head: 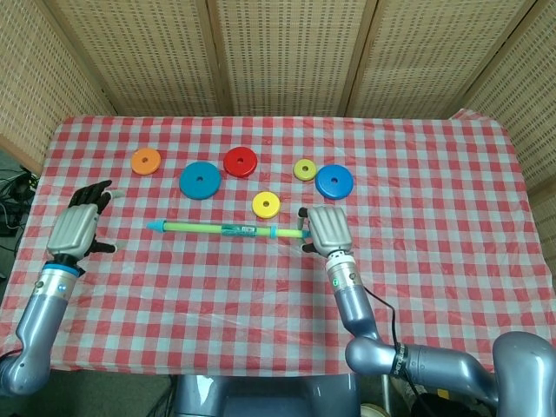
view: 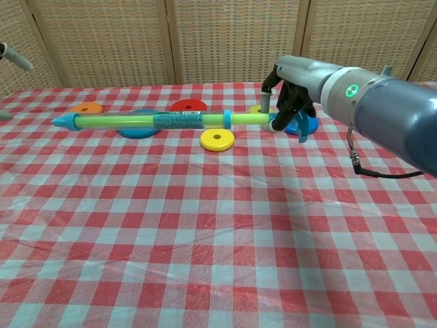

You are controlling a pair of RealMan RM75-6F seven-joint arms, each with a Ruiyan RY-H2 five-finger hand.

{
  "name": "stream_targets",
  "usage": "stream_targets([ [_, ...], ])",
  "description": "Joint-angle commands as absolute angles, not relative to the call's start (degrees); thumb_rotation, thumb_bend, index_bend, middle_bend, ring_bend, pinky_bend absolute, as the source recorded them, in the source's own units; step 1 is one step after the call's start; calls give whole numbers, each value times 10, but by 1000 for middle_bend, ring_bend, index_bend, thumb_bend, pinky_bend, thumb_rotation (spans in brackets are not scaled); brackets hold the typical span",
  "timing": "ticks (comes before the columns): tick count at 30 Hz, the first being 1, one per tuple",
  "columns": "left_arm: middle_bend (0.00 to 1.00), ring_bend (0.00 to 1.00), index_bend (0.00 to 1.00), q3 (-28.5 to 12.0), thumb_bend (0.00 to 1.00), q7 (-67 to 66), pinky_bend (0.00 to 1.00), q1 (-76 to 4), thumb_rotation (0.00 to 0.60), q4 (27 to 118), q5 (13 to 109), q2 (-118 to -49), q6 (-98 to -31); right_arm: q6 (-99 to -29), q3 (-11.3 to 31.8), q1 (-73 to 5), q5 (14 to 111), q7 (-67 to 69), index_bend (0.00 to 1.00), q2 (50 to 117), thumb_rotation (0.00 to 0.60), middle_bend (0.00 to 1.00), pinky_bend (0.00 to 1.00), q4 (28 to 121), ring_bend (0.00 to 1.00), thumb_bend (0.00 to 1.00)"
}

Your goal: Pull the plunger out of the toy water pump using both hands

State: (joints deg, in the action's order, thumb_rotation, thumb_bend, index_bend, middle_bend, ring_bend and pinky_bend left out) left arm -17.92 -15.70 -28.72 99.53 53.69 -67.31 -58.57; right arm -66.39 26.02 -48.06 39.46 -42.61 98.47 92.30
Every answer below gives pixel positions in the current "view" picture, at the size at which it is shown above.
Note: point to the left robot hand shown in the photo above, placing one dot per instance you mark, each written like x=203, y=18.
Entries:
x=17, y=58

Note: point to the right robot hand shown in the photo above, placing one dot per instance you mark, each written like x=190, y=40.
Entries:
x=304, y=75

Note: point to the green and blue water squirter tube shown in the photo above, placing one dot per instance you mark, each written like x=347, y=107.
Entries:
x=174, y=121

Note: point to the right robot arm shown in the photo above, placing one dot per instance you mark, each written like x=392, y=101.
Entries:
x=392, y=116

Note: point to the red checkered tablecloth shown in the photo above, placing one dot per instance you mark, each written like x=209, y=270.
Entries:
x=205, y=239

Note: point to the woven bamboo screen panel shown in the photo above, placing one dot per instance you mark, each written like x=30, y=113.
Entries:
x=109, y=41
x=235, y=41
x=20, y=27
x=428, y=61
x=362, y=30

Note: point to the blue disc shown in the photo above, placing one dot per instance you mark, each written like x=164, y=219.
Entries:
x=312, y=126

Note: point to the small yellow-green disc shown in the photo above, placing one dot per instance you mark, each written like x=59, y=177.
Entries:
x=254, y=109

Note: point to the orange disc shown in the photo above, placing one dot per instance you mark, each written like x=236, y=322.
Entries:
x=78, y=109

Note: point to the yellow disc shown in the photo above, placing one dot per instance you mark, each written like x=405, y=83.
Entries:
x=208, y=143

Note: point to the red disc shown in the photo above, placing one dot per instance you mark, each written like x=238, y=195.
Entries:
x=179, y=105

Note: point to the large teal disc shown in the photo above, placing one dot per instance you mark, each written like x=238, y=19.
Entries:
x=136, y=134

